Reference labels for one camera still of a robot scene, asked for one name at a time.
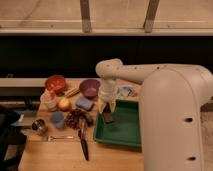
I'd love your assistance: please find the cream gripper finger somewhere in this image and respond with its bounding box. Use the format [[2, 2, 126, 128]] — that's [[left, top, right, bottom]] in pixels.
[[98, 102, 105, 114], [109, 100, 116, 112]]

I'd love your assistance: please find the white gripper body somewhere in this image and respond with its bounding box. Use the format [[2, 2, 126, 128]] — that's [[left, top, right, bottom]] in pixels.
[[98, 79, 116, 103]]

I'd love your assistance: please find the black eraser block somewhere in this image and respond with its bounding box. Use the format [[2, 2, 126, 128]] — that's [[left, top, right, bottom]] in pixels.
[[103, 112, 113, 124]]

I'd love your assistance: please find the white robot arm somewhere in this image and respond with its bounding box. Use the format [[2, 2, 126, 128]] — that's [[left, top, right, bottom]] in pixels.
[[96, 59, 213, 171]]

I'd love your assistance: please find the green plastic tray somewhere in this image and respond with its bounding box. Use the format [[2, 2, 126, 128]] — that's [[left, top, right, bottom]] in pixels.
[[93, 100, 141, 148]]

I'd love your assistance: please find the blue sponge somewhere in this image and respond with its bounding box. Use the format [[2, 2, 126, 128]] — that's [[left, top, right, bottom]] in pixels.
[[75, 97, 94, 111]]

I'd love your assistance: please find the purple bowl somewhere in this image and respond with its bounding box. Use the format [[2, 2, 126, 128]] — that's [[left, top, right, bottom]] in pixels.
[[79, 79, 100, 98]]

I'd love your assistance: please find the crumpled white blue cloth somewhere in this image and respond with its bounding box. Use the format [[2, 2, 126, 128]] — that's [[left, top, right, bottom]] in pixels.
[[116, 85, 137, 97]]

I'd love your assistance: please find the brown grape bunch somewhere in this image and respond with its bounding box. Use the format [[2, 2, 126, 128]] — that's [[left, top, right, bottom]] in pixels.
[[65, 108, 93, 129]]

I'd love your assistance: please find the corn cob toy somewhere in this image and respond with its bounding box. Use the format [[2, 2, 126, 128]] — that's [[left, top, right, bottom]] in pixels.
[[65, 88, 80, 97]]

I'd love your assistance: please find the yellow red apple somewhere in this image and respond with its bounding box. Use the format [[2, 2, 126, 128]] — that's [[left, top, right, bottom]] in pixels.
[[58, 97, 71, 112]]

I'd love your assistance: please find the blue plastic cup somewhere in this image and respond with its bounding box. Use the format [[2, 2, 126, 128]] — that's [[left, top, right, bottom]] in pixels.
[[49, 111, 64, 129]]

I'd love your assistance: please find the red bowl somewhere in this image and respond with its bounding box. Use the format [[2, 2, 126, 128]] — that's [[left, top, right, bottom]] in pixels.
[[45, 75, 66, 93]]

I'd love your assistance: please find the clear plastic bottle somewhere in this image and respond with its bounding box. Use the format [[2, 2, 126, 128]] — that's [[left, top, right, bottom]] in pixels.
[[40, 91, 57, 111]]

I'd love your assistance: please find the silver fork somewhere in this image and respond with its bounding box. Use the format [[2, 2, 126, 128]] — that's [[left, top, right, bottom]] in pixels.
[[41, 136, 74, 141]]

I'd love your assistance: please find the small metal cup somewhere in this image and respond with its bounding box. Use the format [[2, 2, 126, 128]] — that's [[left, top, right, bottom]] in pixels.
[[32, 119, 47, 135]]

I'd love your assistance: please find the black chair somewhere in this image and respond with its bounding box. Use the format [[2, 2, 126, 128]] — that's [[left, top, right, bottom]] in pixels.
[[0, 105, 27, 171]]

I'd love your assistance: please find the black handled knife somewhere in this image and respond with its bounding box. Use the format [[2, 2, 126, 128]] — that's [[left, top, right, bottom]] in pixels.
[[78, 121, 89, 161]]

